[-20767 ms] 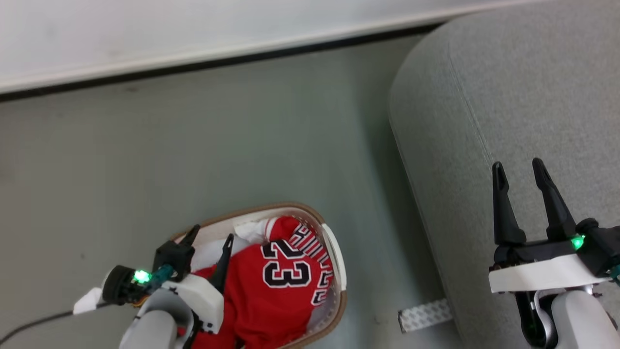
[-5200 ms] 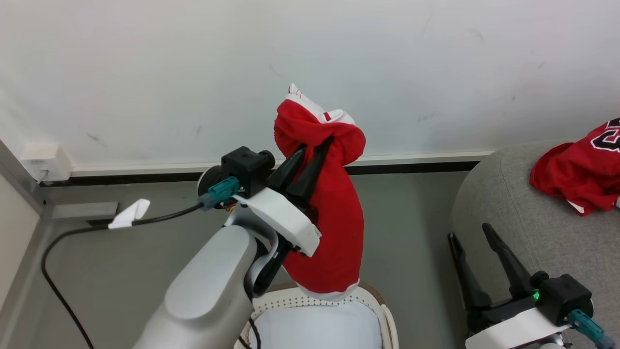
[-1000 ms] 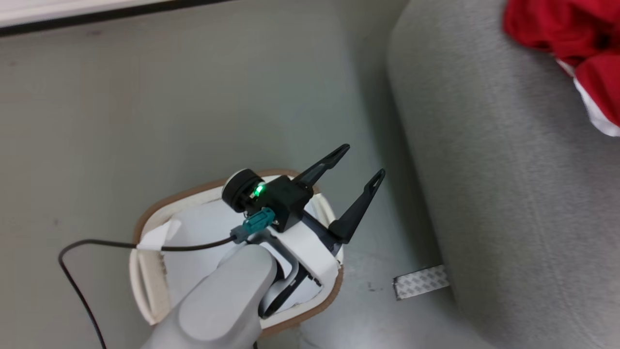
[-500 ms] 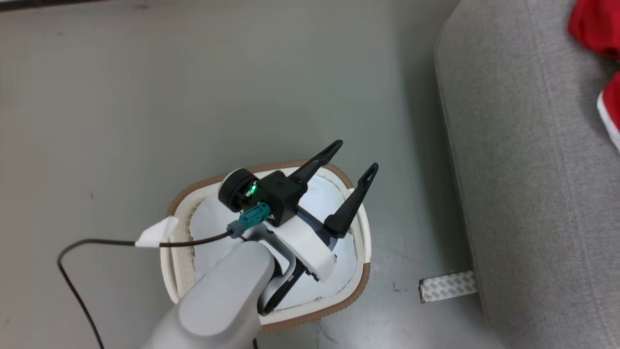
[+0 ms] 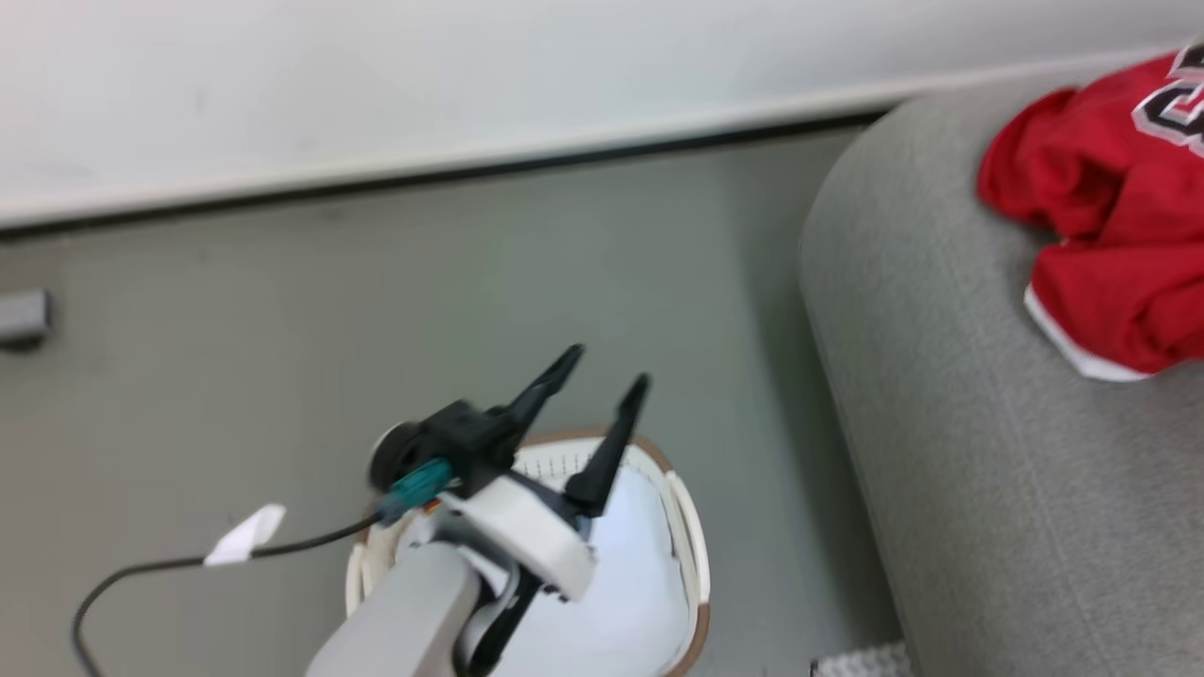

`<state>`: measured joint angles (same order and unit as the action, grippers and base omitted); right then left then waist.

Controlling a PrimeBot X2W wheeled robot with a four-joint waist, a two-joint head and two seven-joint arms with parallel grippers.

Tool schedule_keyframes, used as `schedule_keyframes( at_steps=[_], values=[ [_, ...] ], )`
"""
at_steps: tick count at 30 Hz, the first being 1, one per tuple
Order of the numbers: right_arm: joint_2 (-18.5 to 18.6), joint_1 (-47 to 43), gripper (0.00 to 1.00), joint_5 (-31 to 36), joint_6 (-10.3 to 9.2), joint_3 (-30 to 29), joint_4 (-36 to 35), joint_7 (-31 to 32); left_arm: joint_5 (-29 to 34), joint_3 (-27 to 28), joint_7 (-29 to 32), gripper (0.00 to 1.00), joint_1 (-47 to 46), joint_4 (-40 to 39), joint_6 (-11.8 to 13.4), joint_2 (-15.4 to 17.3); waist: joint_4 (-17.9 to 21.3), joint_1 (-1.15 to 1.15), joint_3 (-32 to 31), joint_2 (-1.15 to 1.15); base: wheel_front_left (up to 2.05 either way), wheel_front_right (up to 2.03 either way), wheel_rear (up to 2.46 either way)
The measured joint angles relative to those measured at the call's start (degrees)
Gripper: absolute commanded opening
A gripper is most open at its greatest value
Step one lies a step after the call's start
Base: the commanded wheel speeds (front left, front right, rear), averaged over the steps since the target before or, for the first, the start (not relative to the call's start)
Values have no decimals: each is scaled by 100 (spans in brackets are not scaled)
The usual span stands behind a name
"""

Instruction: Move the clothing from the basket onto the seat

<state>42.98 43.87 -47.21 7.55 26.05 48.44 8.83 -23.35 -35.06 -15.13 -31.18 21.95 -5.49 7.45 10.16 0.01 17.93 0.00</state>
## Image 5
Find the red basketball jersey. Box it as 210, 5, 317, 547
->
975, 42, 1204, 383

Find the grey fabric sofa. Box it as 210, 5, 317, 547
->
798, 68, 1204, 677

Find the white garment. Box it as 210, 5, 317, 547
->
489, 459, 693, 677

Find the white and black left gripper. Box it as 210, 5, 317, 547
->
367, 343, 652, 605

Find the black cable with teal plug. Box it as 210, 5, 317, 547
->
71, 458, 454, 677

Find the white paper cable tag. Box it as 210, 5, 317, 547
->
203, 503, 288, 568

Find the white baseboard strip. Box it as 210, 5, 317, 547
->
0, 41, 1204, 228

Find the cream plastic laundry basket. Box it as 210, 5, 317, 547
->
343, 428, 712, 677

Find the white textured mat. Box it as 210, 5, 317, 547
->
811, 641, 915, 677

